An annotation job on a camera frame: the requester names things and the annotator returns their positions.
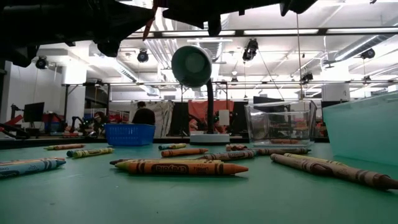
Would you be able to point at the white box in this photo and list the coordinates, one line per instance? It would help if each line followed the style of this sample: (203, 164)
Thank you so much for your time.
(335, 92)

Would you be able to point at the person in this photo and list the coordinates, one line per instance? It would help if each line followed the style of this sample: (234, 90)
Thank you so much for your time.
(100, 121)
(143, 116)

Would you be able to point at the teal plastic bin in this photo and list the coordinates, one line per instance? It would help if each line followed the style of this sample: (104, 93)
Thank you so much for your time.
(367, 130)

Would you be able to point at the thin metal rod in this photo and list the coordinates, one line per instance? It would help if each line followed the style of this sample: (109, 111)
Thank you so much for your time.
(300, 62)

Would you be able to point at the grey patterned cloth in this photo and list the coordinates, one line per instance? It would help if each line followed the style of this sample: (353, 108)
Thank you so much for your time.
(164, 115)

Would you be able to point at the black metal rack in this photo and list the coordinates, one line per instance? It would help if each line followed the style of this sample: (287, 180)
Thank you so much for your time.
(66, 102)

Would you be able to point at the clear plastic container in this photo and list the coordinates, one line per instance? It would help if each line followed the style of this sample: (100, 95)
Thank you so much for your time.
(280, 124)

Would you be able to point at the black ceiling spotlight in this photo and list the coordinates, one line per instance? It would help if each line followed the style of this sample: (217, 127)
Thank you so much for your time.
(142, 56)
(307, 77)
(368, 53)
(249, 51)
(41, 63)

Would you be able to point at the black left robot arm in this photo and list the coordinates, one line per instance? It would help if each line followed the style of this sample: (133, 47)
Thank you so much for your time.
(15, 37)

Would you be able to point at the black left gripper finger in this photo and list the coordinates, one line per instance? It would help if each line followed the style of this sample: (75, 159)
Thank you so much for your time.
(124, 18)

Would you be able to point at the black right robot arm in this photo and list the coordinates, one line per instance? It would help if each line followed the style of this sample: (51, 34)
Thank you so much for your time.
(295, 4)

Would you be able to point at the white sheet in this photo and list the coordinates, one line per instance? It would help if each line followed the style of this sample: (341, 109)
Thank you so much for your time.
(224, 117)

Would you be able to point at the red-orange backdrop cloth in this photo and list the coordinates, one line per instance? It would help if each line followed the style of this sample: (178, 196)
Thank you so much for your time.
(222, 104)

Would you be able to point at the blue plastic basket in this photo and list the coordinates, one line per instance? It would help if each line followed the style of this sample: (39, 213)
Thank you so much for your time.
(130, 135)

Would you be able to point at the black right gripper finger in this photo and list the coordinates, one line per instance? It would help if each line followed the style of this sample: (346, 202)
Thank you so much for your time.
(186, 11)

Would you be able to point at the black panel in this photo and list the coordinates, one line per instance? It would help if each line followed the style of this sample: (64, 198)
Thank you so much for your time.
(240, 118)
(178, 119)

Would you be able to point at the black overhead beam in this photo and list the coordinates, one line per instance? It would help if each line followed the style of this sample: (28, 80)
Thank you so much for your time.
(322, 31)

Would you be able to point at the black monitor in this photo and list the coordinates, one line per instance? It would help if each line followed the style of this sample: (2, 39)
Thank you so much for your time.
(34, 112)
(264, 99)

